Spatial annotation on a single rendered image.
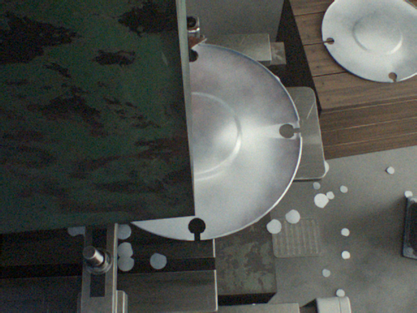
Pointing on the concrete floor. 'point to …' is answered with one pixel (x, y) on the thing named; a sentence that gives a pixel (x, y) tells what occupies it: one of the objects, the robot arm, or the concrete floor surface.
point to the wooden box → (345, 89)
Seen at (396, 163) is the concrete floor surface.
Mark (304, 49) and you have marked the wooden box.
